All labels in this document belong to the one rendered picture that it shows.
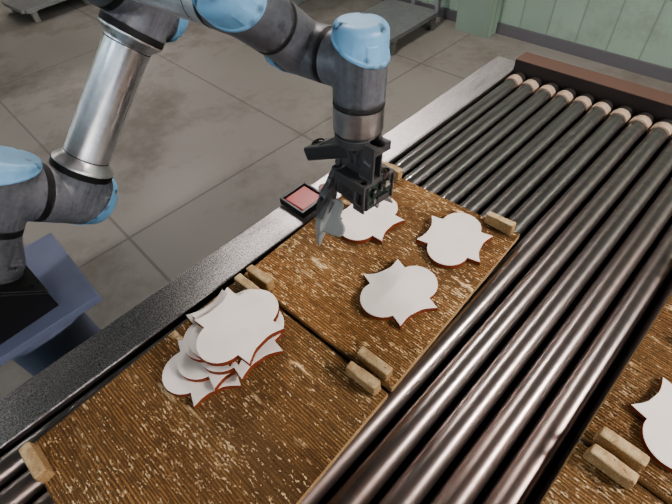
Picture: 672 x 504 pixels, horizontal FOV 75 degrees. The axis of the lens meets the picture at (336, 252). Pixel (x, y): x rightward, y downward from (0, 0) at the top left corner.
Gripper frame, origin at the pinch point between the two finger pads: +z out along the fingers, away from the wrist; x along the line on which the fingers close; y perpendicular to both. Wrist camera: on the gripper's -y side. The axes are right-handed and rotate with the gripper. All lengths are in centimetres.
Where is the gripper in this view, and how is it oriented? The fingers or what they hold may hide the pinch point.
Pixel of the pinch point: (346, 223)
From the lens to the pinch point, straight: 81.1
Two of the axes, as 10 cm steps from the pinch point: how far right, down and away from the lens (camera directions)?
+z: 0.0, 7.0, 7.1
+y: 6.9, 5.1, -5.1
